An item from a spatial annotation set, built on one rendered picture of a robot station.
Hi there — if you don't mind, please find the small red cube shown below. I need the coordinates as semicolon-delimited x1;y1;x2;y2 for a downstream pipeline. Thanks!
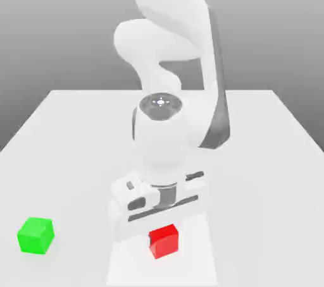
148;223;180;260

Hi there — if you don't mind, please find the small green cube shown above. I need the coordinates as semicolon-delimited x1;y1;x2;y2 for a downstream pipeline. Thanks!
16;216;56;255

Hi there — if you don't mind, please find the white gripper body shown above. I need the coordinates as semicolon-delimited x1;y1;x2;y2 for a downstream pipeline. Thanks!
113;182;210;242

